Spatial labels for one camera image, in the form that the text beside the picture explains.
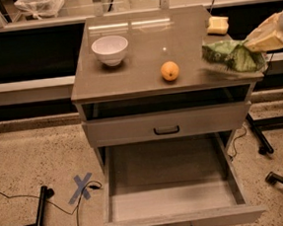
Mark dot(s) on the orange fruit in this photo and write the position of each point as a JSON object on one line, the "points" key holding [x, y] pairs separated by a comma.
{"points": [[169, 71]]}

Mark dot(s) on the black stand leg right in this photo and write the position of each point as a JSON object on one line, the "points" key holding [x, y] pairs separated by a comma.
{"points": [[255, 126]]}

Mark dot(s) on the grey drawer cabinet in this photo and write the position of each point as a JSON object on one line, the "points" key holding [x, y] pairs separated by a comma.
{"points": [[136, 86]]}

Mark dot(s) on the green jalapeno chip bag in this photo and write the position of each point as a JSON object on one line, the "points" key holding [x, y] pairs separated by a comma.
{"points": [[235, 55]]}

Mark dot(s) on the white ceramic bowl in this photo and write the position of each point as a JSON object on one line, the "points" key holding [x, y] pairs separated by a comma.
{"points": [[110, 50]]}

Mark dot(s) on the closed grey top drawer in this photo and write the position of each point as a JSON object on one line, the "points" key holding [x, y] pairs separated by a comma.
{"points": [[166, 124]]}

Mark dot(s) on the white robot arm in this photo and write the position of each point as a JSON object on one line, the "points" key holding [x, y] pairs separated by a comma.
{"points": [[268, 35]]}

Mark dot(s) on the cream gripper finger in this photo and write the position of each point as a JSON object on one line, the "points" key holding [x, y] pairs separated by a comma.
{"points": [[266, 27], [265, 42]]}

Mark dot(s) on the yellow sponge block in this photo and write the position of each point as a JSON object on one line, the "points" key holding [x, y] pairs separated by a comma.
{"points": [[217, 25]]}

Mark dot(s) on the metal railing frame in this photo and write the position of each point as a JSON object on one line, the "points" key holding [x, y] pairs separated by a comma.
{"points": [[132, 3]]}

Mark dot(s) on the blue tape cross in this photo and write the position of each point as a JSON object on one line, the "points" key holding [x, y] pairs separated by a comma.
{"points": [[81, 188]]}

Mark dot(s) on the clear plastic bag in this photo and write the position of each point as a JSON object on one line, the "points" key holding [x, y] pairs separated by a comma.
{"points": [[39, 9]]}

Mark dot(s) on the open grey middle drawer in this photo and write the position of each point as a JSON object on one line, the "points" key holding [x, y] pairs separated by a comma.
{"points": [[186, 181]]}

